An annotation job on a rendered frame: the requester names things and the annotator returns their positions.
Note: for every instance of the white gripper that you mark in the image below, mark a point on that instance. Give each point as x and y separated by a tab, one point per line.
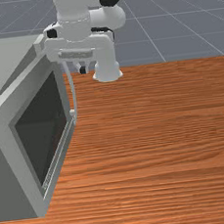
73	45

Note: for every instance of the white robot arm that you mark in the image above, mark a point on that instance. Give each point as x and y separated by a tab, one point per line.
106	57

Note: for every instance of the grey microwave oven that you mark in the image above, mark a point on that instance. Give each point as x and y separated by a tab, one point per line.
8	135

